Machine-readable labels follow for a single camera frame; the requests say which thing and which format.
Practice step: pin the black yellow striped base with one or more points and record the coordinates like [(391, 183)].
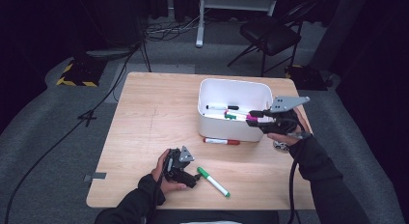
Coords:
[(80, 74)]

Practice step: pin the grey tape strip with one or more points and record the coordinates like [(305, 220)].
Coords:
[(96, 176)]

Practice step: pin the dark green capped white marker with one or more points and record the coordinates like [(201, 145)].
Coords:
[(230, 116)]

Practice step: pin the light green capped white marker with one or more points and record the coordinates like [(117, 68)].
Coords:
[(215, 183)]

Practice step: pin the white plastic storage box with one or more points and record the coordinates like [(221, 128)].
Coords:
[(225, 129)]

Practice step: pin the black floor box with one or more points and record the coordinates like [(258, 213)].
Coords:
[(308, 79)]

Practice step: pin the magenta capped white marker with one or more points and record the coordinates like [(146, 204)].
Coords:
[(252, 118)]

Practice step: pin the person's left hand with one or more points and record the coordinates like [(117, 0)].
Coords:
[(158, 172)]

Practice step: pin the dark red capped white marker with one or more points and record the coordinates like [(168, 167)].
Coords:
[(218, 141)]

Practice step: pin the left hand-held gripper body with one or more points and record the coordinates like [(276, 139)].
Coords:
[(173, 165)]

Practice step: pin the thin black stand leg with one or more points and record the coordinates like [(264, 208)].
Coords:
[(146, 58)]

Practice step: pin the black capped white marker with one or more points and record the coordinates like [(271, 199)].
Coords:
[(218, 107)]

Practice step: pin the white metal stand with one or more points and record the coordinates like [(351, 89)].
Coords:
[(200, 24)]

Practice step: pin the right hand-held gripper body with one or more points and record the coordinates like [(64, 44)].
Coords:
[(283, 122)]

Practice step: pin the grey round stand base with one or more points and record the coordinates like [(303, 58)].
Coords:
[(109, 53)]

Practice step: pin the person's right hand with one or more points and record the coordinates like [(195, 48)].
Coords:
[(289, 138)]

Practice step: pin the black folding chair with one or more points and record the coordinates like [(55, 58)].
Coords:
[(270, 35)]

